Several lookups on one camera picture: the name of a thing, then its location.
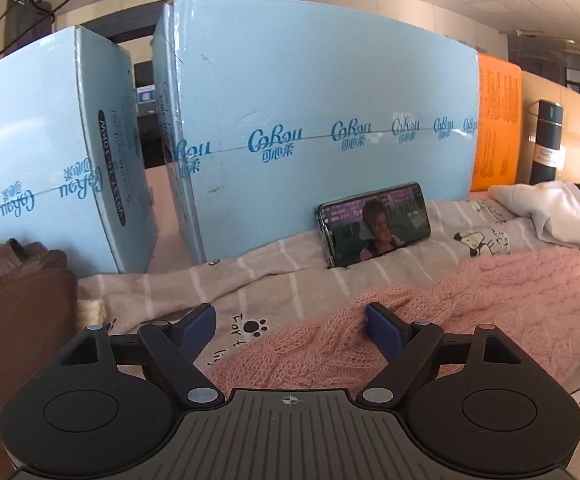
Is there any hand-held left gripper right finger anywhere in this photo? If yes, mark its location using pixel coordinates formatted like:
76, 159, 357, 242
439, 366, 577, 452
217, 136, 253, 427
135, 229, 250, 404
354, 302, 526, 408

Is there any striped printed bed sheet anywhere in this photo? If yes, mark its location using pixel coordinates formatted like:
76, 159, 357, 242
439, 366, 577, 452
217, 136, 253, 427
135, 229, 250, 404
76, 194, 580, 456

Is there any pink knitted sweater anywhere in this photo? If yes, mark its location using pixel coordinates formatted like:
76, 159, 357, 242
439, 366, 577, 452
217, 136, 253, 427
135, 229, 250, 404
205, 244, 580, 400

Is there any dark grey speaker box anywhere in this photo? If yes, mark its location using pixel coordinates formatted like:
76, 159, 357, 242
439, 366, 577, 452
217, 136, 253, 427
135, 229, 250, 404
6, 0, 54, 52

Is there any dark green thermos bottle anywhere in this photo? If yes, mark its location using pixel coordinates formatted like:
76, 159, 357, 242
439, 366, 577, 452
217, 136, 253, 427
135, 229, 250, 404
528, 100, 566, 186

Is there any brown cardboard box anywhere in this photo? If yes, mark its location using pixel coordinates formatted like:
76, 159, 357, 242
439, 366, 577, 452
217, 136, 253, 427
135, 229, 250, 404
515, 70, 580, 187

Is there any large light blue cardboard box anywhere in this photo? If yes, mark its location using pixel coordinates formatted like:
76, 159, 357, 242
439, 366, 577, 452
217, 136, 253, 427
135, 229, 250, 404
151, 0, 482, 265

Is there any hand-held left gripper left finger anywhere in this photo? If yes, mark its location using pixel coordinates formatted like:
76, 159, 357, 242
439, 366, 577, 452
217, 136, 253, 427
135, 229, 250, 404
57, 303, 227, 409

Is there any black smartphone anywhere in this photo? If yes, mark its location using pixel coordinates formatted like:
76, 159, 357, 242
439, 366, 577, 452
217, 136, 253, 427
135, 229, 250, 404
316, 181, 432, 269

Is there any orange cardboard box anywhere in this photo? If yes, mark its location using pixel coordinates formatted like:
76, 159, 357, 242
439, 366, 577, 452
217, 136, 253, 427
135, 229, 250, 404
470, 52, 524, 193

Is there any white cloth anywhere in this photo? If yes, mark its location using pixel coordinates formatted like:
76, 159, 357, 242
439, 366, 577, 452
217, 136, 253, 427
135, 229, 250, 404
488, 180, 580, 247

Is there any brown leather bag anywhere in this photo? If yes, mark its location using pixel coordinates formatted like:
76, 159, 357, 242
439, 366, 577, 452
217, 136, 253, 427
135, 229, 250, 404
0, 238, 69, 289

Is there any small light blue cardboard box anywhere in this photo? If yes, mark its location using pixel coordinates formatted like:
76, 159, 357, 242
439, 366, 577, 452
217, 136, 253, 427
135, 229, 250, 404
0, 25, 160, 277

